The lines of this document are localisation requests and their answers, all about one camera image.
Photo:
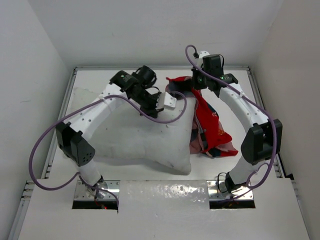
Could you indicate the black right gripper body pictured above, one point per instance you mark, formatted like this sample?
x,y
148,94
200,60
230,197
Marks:
x,y
200,80

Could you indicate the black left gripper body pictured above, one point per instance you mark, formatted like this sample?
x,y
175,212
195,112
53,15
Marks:
x,y
149,101

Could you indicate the white pillow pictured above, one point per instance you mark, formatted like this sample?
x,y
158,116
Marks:
x,y
125,137

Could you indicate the red patterned pillowcase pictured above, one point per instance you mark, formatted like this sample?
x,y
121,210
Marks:
x,y
207,134

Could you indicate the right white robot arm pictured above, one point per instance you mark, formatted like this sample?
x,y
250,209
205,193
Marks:
x,y
263,134

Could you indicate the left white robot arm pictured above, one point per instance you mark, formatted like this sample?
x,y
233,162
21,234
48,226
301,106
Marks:
x,y
73,137

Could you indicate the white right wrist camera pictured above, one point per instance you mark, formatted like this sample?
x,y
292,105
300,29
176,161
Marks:
x,y
201,55

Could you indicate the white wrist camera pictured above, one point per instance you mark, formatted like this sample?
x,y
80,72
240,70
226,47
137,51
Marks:
x,y
166,101
201,55

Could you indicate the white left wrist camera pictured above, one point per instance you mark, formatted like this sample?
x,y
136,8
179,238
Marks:
x,y
166,101

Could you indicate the aluminium table frame rail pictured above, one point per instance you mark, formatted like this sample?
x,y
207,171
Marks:
x,y
277,165

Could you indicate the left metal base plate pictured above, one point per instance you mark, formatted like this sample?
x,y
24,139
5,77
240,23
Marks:
x,y
108,190

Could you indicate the metal base plate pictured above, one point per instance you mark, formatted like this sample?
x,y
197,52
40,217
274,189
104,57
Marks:
x,y
217,191
108,190

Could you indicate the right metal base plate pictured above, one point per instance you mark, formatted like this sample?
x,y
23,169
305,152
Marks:
x,y
217,191

